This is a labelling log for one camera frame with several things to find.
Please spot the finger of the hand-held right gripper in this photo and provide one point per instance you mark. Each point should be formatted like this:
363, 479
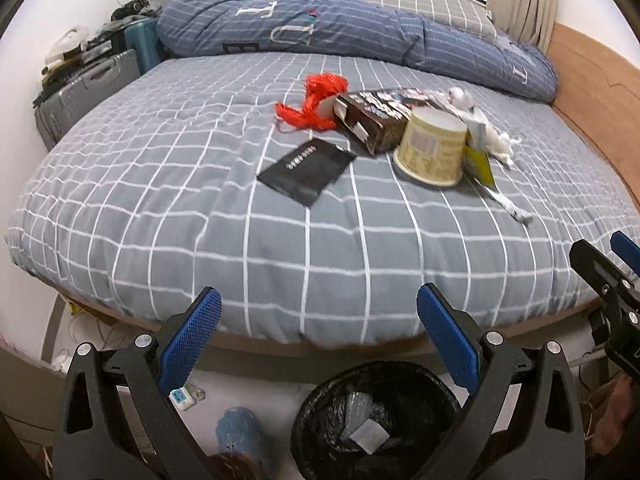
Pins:
626, 250
592, 262

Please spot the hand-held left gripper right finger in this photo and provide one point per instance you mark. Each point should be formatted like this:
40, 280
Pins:
450, 335

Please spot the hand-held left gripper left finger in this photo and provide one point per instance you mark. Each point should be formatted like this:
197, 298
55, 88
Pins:
192, 335

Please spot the black trash bin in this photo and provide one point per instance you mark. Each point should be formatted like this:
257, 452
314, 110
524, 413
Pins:
325, 410

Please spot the beige paper noodle cup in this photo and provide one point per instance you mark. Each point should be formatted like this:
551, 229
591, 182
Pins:
430, 150

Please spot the black packet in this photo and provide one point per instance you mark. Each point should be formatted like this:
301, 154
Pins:
305, 170

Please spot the brown printed carton box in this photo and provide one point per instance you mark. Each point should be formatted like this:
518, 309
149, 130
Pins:
375, 115

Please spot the red plastic bag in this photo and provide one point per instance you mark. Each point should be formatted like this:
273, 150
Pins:
315, 105

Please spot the person's right forearm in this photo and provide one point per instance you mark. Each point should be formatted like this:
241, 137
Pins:
620, 415

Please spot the white power strip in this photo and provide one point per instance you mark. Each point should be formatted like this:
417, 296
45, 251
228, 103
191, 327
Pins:
184, 396

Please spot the white paper strip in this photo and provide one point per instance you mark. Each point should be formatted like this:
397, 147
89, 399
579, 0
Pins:
510, 205

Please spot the blue fabric item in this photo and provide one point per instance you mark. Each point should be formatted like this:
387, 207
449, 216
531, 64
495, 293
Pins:
242, 435

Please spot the white paper scrap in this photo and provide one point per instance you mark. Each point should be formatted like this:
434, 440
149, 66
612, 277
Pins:
369, 436

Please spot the white crumpled tissue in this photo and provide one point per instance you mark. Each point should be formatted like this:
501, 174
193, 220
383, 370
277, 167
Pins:
500, 144

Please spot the wooden bed headboard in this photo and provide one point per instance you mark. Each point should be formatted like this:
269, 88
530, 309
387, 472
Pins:
600, 85

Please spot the grey hard suitcase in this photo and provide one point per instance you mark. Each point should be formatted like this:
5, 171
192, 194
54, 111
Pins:
85, 95

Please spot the teal hard suitcase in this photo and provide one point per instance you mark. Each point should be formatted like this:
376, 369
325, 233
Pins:
142, 42

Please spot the grey checked pillow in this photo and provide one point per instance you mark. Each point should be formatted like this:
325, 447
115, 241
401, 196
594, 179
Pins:
435, 5

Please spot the white plastic item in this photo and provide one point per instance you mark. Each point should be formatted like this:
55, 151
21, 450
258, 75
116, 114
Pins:
65, 42

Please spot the black bag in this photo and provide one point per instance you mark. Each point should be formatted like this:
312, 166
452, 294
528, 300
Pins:
127, 10

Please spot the blue striped quilt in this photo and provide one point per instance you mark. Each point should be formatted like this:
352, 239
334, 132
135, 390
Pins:
320, 25

